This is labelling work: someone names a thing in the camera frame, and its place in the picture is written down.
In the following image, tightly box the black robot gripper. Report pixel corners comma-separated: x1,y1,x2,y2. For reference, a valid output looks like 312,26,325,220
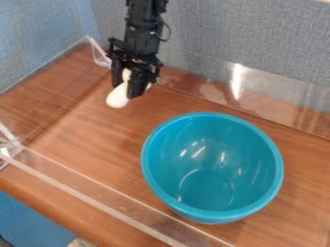
106,38,165,98

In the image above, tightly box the white brown toy mushroom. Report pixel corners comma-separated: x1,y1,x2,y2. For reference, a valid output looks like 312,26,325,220
105,69,154,110

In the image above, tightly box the blue plastic bowl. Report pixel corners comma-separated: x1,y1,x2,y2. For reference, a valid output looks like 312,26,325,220
141,112,285,225

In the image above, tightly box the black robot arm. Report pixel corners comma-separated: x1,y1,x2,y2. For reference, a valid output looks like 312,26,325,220
107,0,169,99

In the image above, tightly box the clear acrylic left barrier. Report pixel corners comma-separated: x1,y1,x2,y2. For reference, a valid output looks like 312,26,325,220
0,36,109,145

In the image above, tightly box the clear acrylic barrier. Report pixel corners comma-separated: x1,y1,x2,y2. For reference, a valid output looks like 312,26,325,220
0,36,109,145
0,146,236,247
159,44,330,140

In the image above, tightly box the clear acrylic back barrier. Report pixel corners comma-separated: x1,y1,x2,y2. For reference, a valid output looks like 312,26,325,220
159,44,330,140

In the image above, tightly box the clear acrylic front barrier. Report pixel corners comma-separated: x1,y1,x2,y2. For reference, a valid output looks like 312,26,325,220
0,146,236,247

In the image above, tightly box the clear acrylic corner bracket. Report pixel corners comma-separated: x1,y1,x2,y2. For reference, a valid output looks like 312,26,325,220
89,38,113,69

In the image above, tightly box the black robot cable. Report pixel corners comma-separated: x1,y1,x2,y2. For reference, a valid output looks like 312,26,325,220
155,15,173,42

